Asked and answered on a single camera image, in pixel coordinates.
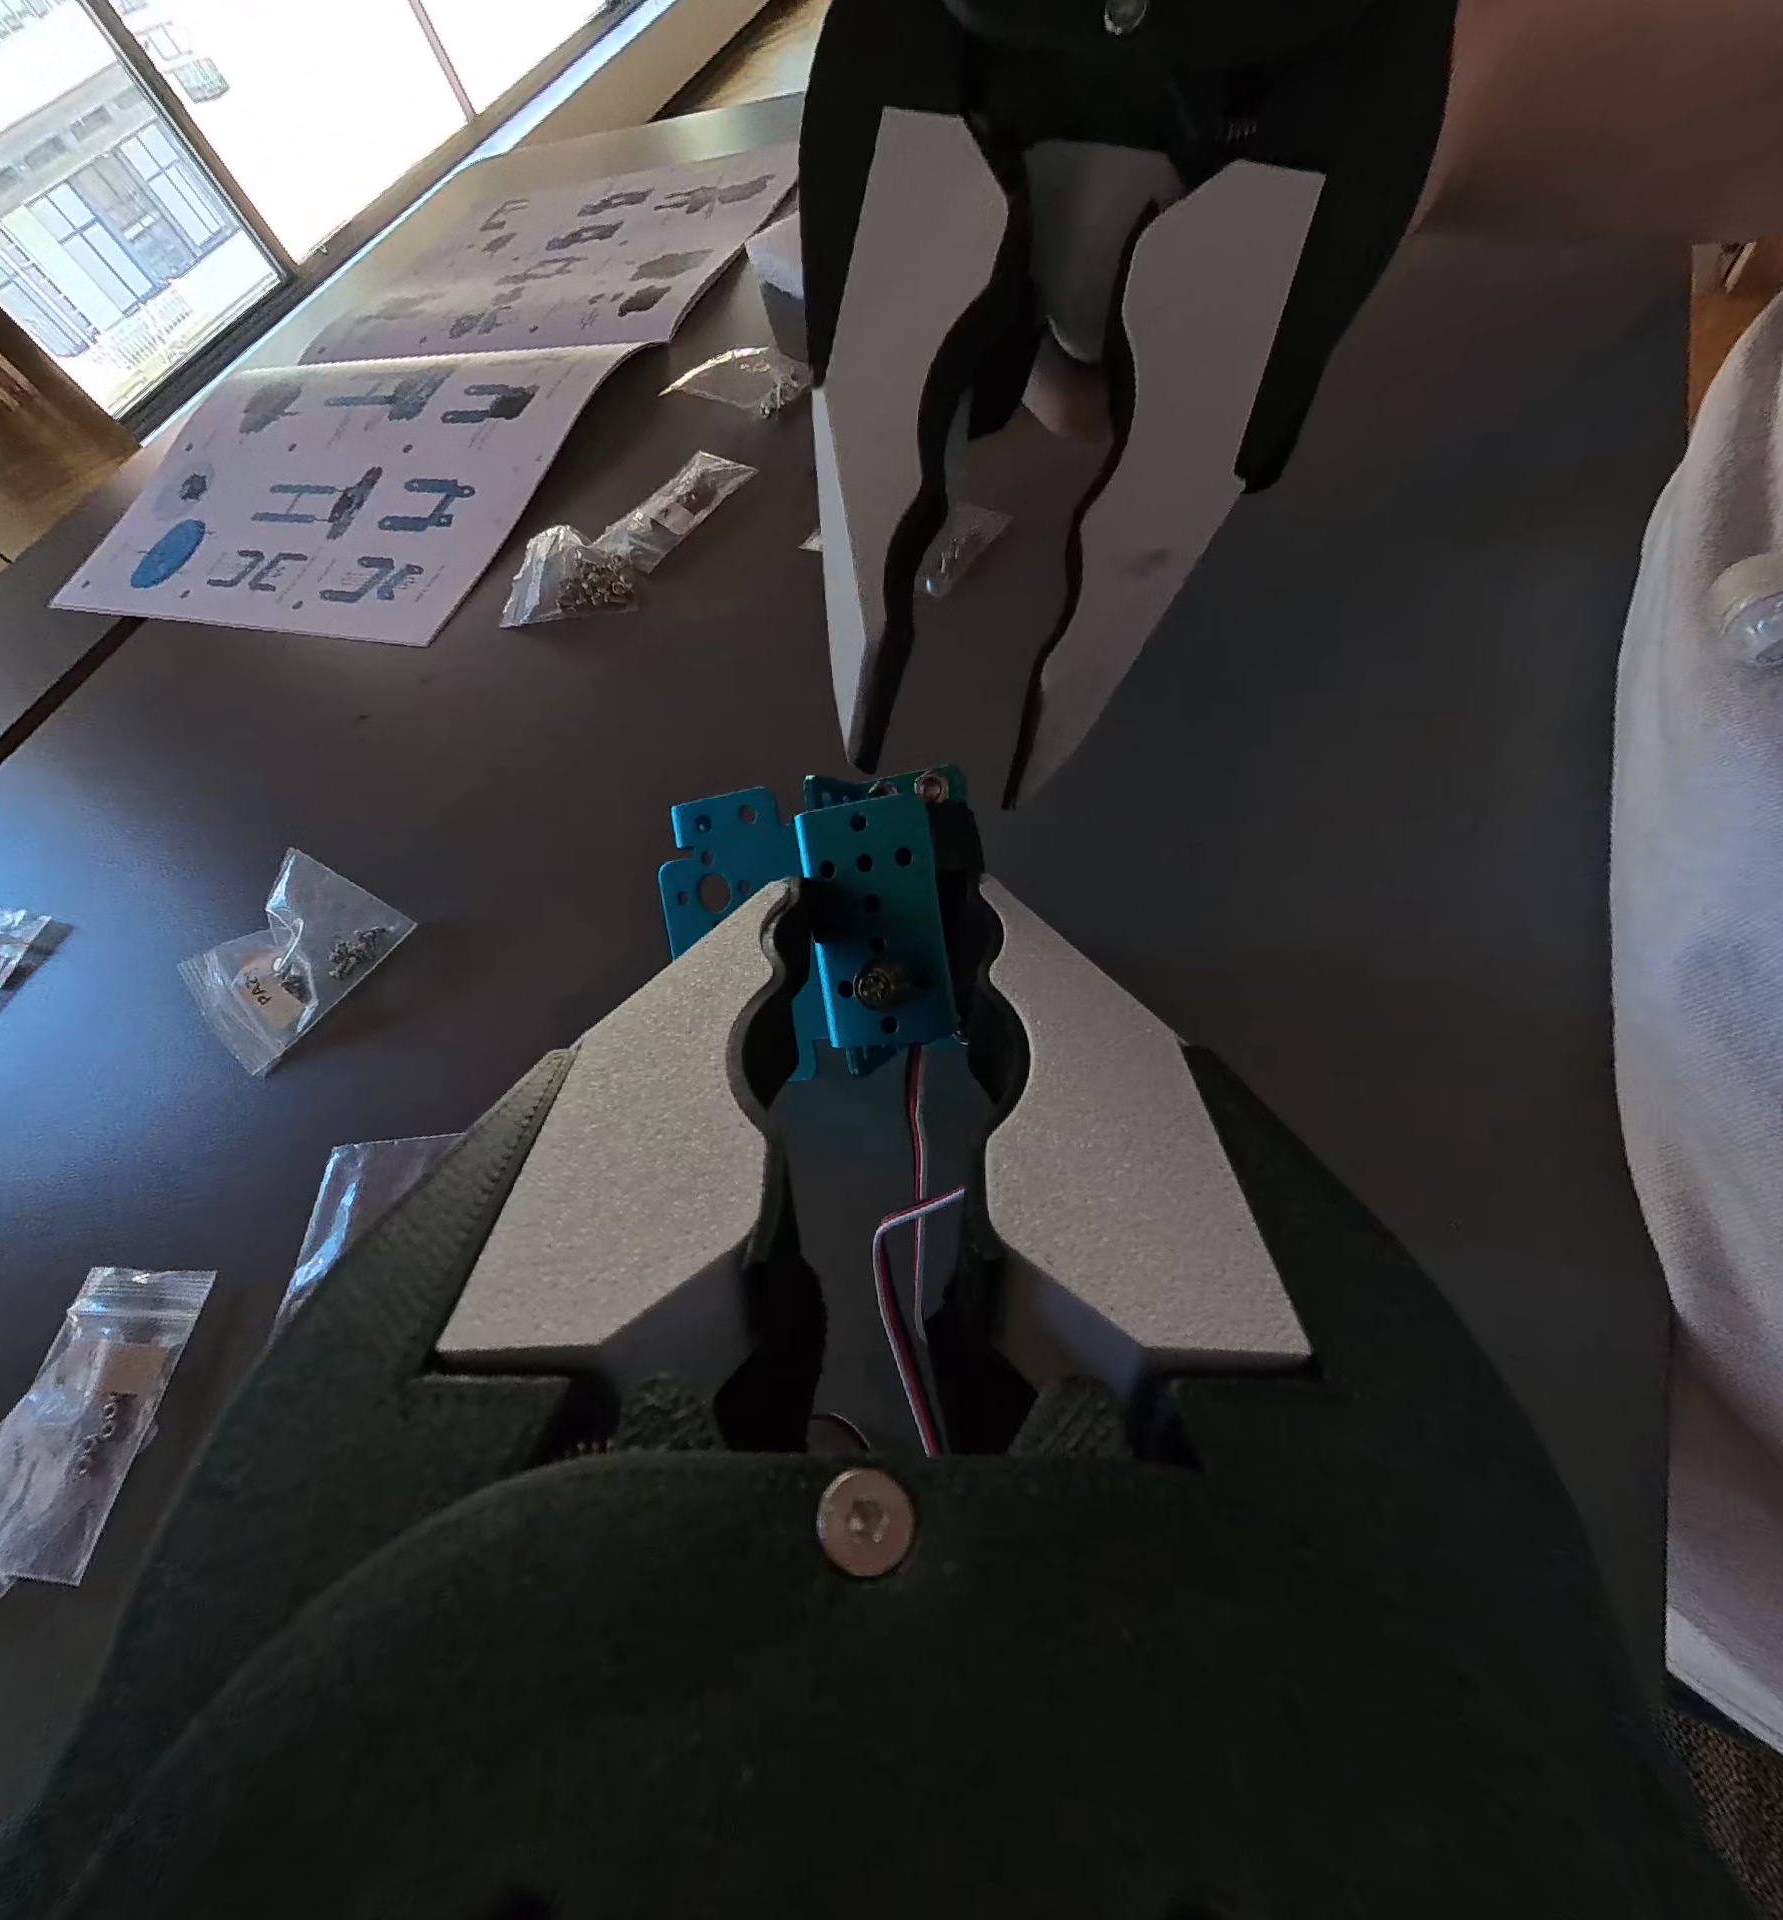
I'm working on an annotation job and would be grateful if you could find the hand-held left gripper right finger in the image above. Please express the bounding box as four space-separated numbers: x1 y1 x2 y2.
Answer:
929 877 1314 1458

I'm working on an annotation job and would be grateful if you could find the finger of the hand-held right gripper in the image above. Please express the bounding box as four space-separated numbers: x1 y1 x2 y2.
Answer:
807 104 1020 773
1000 155 1333 813

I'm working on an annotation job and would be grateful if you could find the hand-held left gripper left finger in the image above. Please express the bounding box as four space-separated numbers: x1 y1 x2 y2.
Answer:
438 877 833 1449

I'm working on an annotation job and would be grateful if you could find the labelled clear bag of screws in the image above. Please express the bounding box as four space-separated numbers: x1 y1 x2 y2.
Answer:
802 502 1016 603

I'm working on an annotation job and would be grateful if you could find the red white black servo cable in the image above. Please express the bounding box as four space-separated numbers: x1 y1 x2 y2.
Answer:
871 1042 984 1461

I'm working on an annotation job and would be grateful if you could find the blue servo bracket assembly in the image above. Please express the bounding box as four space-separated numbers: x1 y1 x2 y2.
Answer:
660 757 990 1080

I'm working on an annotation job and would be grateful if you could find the person's right forearm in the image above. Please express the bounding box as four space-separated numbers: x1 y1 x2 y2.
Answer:
1408 0 1783 286

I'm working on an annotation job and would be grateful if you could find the dark grey desk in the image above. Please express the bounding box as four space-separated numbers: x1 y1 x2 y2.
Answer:
0 95 1710 1849

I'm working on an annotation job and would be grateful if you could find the person's right hand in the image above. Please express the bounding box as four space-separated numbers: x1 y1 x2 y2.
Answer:
1023 353 1119 441

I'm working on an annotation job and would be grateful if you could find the clear bag with white label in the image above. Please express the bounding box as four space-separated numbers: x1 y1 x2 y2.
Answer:
273 1136 469 1353

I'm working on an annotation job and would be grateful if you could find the clear bag of silver screws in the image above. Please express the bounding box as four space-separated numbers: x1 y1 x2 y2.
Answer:
498 524 647 629

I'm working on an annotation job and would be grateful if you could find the assembly instruction booklet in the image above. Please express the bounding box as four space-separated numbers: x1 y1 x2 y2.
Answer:
53 142 802 648

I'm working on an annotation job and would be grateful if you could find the large office window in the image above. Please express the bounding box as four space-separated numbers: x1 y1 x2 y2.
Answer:
0 0 773 424

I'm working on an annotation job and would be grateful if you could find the person's white shirt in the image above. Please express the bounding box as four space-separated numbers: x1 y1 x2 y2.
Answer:
1612 246 1783 1794

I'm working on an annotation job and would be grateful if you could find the wooden cabinet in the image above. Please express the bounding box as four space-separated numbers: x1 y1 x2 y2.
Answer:
0 241 142 631

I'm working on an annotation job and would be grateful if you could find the white foam packing frame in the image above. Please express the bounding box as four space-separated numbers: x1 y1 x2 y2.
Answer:
745 212 819 363

